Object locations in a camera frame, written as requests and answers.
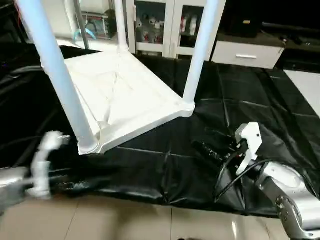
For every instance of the white plastic table leg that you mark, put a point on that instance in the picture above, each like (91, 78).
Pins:
(62, 75)
(202, 50)
(121, 25)

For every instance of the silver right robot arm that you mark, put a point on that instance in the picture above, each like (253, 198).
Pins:
(287, 190)

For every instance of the black work mat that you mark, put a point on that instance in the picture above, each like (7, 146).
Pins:
(250, 100)

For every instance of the white plastic table top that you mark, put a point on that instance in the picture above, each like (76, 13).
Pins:
(130, 90)

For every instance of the white drawer unit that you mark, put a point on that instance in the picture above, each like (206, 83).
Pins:
(247, 55)

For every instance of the black box yellow label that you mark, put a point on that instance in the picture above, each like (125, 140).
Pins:
(240, 27)

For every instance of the white glass-door cabinet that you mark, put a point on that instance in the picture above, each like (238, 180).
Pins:
(150, 25)

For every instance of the teal storage box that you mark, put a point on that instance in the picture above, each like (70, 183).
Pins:
(97, 25)

